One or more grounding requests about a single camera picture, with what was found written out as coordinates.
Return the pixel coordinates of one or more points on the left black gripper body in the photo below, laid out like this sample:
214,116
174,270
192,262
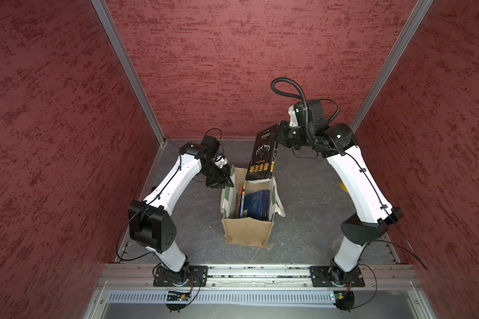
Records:
215,175

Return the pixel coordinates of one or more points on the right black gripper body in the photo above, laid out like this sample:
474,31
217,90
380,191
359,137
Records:
295,135

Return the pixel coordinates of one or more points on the black book yellow characters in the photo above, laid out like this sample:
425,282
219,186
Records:
264,154

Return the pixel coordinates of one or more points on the dark blue book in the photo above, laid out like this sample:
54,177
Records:
257,205

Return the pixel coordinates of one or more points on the green burlap canvas bag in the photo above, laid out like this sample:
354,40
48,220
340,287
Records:
247,231

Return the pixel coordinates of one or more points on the pink red book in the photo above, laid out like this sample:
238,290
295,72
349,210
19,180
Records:
236,211

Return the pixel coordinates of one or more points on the Animal Farm blue book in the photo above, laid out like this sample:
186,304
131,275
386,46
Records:
242,200

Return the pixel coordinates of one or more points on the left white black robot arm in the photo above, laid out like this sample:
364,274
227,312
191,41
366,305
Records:
150,220

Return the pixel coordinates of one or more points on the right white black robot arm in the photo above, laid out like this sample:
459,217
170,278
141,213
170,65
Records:
373,212

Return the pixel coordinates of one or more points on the yellow pen cup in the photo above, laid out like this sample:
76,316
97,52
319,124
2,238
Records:
343,187

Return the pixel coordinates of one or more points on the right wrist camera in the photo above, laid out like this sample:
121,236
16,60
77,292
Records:
300,116

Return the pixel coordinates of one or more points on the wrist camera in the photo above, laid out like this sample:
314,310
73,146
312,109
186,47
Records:
212,146
300,116

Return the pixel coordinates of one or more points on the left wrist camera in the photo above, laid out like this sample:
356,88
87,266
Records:
212,146

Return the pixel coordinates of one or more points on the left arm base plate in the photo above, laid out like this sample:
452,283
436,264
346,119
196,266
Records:
190,276

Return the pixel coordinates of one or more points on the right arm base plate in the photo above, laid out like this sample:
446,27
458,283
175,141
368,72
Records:
334,276

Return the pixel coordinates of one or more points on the aluminium front rail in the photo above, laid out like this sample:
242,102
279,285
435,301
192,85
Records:
270,277

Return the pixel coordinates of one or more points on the right aluminium corner post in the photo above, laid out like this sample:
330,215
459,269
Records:
408,31

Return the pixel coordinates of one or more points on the aluminium corner post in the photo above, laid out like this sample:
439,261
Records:
408,31
112,33

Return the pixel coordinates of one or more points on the left aluminium corner post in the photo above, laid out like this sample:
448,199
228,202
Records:
112,33

